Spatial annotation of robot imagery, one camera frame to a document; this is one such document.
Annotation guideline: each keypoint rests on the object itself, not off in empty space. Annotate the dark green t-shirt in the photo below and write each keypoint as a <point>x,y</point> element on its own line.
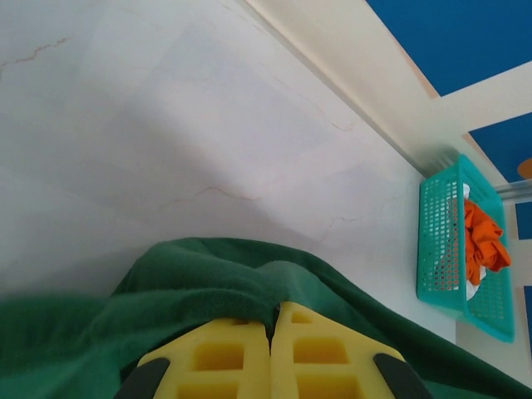
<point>208,270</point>

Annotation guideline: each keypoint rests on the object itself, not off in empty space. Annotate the orange t-shirt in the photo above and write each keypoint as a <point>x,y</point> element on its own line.
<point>482,241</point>

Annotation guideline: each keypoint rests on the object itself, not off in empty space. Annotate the white t-shirt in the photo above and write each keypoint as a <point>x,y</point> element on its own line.
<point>471,291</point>

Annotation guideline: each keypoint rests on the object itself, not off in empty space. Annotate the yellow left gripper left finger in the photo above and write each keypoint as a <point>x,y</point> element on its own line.
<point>187,345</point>

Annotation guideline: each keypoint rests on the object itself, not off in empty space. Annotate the aluminium frame post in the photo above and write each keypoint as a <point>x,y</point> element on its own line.
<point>519,190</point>

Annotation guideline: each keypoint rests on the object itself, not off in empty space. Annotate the blue floral wall panel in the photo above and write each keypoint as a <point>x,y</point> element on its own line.
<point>524,220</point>
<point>498,141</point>

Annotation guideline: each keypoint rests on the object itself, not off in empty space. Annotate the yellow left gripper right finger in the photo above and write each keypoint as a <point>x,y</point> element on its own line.
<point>357,353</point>

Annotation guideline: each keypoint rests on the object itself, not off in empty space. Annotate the teal plastic basket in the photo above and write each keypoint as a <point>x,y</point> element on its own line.
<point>440,199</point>

